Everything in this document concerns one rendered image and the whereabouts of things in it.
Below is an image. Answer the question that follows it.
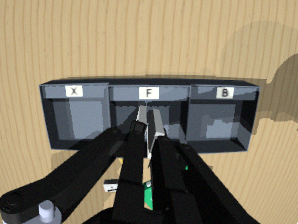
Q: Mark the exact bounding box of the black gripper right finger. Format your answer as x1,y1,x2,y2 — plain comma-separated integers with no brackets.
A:
147,108,260,224

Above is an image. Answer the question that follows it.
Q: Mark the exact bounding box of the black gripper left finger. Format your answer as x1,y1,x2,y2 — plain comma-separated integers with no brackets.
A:
0,105,147,224

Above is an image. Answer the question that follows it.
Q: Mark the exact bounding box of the dark grey three-compartment bin rack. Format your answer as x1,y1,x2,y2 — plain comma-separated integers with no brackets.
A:
39,78,261,154

